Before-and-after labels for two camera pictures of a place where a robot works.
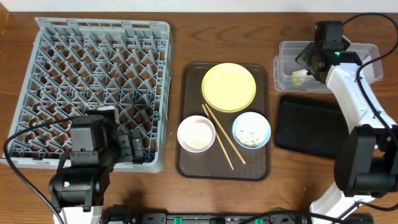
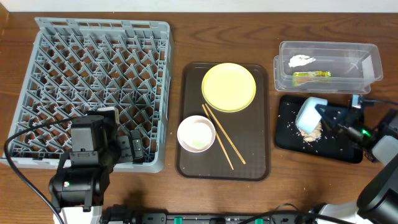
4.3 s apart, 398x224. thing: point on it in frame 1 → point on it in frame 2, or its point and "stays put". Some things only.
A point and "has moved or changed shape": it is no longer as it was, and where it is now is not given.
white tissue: x=303 y=73 has moved or changed shape
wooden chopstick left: x=217 y=134 stays put
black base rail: x=128 y=214 stays put
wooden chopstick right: x=234 y=147 stays put
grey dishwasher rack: x=74 y=66 stays put
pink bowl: x=196 y=134 stays put
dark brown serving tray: x=212 y=164 stays put
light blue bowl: x=251 y=130 → x=308 y=117
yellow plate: x=229 y=87 stays put
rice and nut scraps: x=249 y=138 → x=314 y=135
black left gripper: x=122 y=141 stays put
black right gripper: x=306 y=54 → x=334 y=127
